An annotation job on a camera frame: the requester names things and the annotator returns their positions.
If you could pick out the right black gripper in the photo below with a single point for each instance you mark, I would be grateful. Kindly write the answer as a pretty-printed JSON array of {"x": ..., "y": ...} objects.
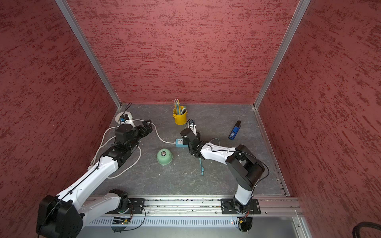
[{"x": 184, "y": 142}]

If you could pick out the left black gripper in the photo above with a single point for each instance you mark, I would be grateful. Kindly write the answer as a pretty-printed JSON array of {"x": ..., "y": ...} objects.
[{"x": 149, "y": 128}]

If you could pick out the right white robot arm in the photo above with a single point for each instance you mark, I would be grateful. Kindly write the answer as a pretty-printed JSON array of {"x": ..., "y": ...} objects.
[{"x": 244, "y": 166}]

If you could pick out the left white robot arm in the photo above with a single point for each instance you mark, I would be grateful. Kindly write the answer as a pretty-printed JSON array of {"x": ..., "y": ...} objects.
[{"x": 89, "y": 178}]

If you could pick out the teal power strip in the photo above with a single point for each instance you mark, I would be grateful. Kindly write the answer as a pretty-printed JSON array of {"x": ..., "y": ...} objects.
[{"x": 179, "y": 142}]

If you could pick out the yellow metal bucket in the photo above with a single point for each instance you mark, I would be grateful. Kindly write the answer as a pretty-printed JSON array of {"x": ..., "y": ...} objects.
[{"x": 180, "y": 119}]

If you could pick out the black marker in bucket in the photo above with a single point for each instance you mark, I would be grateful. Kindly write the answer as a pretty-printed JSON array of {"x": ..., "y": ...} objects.
[{"x": 183, "y": 110}]

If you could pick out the white tape roll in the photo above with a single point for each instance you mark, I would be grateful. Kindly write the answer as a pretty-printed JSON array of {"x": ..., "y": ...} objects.
[{"x": 119, "y": 114}]

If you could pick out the pencils bundle in bucket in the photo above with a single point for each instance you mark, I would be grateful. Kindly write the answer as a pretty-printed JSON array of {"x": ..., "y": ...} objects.
[{"x": 177, "y": 106}]

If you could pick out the blue black handheld device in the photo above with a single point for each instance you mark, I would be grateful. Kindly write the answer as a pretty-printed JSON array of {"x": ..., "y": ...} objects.
[{"x": 235, "y": 130}]

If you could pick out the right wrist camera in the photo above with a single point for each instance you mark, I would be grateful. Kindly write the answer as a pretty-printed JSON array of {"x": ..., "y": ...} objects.
[{"x": 192, "y": 126}]

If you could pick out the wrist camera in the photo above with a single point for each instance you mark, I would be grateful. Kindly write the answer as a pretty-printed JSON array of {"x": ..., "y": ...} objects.
[
  {"x": 125, "y": 119},
  {"x": 192, "y": 126}
]

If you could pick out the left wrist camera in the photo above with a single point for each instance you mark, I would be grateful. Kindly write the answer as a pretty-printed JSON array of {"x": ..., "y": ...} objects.
[{"x": 125, "y": 119}]

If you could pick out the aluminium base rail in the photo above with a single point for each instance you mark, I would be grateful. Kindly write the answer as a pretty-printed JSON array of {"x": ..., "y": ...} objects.
[{"x": 212, "y": 206}]

